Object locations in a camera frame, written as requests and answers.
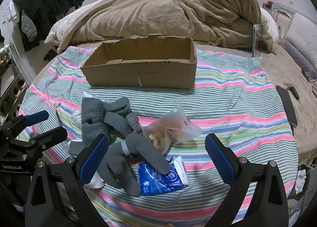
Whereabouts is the clear bag of snacks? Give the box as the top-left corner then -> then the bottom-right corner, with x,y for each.
143,102 -> 203,155

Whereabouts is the white tissue pack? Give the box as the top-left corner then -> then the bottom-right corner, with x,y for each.
170,155 -> 190,186

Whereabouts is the metal pole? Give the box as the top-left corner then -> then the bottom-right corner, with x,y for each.
252,24 -> 262,58

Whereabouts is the bag of cotton swabs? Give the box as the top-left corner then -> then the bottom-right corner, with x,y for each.
71,90 -> 106,129

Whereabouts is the white flower-print pillow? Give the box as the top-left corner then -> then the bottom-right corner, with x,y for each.
283,13 -> 317,65

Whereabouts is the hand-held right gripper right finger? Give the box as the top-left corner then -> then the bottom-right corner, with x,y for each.
204,133 -> 290,227

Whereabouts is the cardboard box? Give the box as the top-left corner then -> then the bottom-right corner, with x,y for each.
80,33 -> 198,89

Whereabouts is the blue tissue packet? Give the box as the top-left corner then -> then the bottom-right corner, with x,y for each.
137,155 -> 190,196

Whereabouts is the beige blanket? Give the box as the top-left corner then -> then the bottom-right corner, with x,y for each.
44,0 -> 279,55

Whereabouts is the grey pillow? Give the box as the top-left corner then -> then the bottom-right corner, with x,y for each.
283,39 -> 317,81

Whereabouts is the black phone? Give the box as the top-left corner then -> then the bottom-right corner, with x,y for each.
276,85 -> 298,129

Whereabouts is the white striped quilt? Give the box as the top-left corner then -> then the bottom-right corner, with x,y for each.
44,0 -> 117,47

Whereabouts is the striped cloth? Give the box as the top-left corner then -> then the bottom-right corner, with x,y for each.
18,46 -> 299,227

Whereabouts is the white metal rack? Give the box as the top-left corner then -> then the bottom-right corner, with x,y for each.
0,1 -> 34,109

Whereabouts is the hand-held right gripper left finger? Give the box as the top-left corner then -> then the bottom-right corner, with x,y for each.
25,133 -> 111,227

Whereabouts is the grey quilted garment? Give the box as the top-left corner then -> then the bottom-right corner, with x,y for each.
20,10 -> 38,42

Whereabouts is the bunch of keys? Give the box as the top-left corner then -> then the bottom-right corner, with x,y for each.
284,83 -> 303,108

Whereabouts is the white sock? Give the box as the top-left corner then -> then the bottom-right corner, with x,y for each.
84,175 -> 106,190

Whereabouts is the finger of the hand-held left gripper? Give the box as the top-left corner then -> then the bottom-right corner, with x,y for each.
7,126 -> 68,154
0,110 -> 50,141

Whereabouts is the dark dotted sock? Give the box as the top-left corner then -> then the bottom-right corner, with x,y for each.
124,113 -> 143,135

